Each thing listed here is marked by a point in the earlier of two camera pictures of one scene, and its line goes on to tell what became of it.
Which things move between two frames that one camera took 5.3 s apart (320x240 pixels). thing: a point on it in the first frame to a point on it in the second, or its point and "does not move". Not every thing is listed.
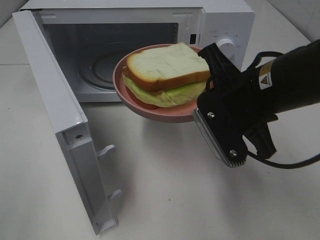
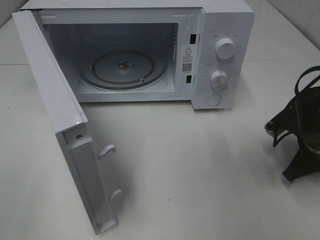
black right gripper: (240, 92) to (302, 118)
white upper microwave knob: (227, 46) does not move
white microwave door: (69, 122) does not move
